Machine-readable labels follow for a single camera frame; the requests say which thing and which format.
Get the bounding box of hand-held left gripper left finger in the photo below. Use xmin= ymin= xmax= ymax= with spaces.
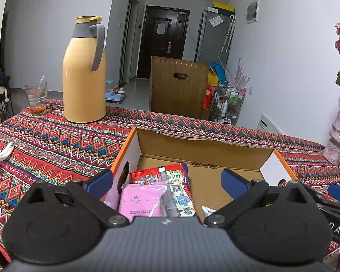
xmin=25 ymin=169 xmax=130 ymax=229

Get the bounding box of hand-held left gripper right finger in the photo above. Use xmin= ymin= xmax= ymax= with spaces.
xmin=204 ymin=168 xmax=313 ymax=229

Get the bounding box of red packet with blue print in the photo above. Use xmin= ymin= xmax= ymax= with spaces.
xmin=130 ymin=163 xmax=196 ymax=218

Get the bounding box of clear packet with grey print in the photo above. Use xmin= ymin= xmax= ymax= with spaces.
xmin=158 ymin=187 xmax=177 ymax=219

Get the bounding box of pink textured vase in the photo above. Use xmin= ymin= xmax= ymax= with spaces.
xmin=323 ymin=105 xmax=340 ymax=166

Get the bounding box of blue floor tray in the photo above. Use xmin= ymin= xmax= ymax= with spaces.
xmin=105 ymin=89 xmax=126 ymax=102

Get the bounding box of red gift box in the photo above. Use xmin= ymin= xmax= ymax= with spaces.
xmin=202 ymin=84 xmax=216 ymax=109

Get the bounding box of yellow thermos jug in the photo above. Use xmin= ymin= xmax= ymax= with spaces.
xmin=63 ymin=15 xmax=107 ymax=124

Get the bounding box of glass cup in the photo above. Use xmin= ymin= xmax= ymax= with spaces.
xmin=24 ymin=74 xmax=48 ymax=116

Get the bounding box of pink feathery plant bunch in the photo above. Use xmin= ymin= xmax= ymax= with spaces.
xmin=231 ymin=57 xmax=250 ymax=91

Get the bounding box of wooden chair back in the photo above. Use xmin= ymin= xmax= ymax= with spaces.
xmin=149 ymin=56 xmax=213 ymax=121

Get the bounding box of blue plastic bag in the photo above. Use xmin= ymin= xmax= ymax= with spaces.
xmin=208 ymin=62 xmax=227 ymax=84

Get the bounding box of dark entrance door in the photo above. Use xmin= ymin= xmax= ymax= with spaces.
xmin=137 ymin=5 xmax=191 ymax=81

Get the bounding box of grey fridge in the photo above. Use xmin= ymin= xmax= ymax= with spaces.
xmin=194 ymin=8 xmax=236 ymax=63

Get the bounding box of white folded umbrella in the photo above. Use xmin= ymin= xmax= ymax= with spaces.
xmin=221 ymin=15 xmax=236 ymax=54

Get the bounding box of white electrical panel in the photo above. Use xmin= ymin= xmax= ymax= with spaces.
xmin=245 ymin=0 xmax=260 ymax=24

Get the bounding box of yellow box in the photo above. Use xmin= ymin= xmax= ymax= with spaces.
xmin=212 ymin=2 xmax=235 ymax=14

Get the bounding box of wire rack cart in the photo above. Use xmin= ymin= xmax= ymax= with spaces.
xmin=214 ymin=81 xmax=245 ymax=124

